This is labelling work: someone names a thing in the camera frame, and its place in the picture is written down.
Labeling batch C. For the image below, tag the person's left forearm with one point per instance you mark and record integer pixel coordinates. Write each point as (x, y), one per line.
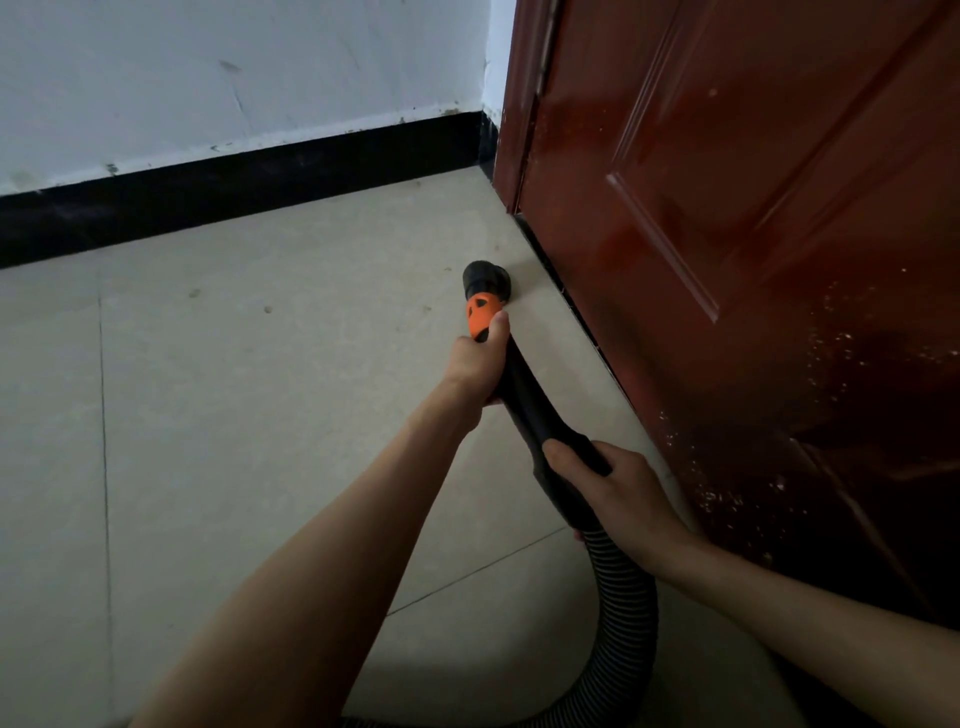
(307, 600)

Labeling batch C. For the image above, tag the person's left hand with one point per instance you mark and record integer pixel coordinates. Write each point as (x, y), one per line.
(476, 367)

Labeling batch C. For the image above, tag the person's right hand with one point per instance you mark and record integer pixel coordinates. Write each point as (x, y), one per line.
(630, 506)

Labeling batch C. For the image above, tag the red-brown wooden door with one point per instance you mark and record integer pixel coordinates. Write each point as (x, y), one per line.
(750, 262)

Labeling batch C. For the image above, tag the person's right forearm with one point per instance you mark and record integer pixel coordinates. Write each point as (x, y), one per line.
(817, 637)

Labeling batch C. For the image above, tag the black baseboard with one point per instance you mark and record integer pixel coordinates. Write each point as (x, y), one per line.
(225, 187)

